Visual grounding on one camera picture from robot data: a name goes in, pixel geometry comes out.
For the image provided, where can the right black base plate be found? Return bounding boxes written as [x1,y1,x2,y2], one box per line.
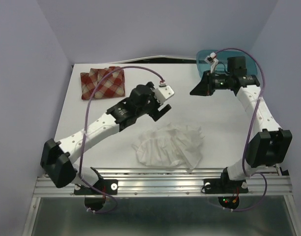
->
[202,178,248,195]

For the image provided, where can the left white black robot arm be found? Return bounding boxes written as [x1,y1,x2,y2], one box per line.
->
[40,82,174,194]

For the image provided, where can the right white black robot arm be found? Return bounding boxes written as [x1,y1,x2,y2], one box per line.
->
[190,53,292,194]

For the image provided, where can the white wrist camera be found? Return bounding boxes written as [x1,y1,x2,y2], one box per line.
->
[204,52,219,73]
[154,85,175,105]

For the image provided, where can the red checked skirt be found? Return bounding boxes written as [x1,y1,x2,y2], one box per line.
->
[80,66,125,100]

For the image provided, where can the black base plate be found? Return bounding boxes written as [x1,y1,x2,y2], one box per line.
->
[74,179,118,195]
[202,178,248,195]

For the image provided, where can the aluminium frame rail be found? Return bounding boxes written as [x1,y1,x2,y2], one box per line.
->
[33,167,293,198]

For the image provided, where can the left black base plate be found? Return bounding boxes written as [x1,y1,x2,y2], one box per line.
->
[74,179,118,195]

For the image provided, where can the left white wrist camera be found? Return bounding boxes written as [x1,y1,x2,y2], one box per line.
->
[154,85,175,105]

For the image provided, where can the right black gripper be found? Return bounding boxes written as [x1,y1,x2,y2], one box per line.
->
[189,70,232,96]

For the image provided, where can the white cloth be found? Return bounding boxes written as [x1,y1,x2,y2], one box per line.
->
[132,123,204,170]

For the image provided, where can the teal plastic basket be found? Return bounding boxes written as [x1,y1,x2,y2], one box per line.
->
[196,50,258,77]

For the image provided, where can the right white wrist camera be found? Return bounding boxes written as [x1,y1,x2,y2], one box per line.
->
[204,52,219,73]

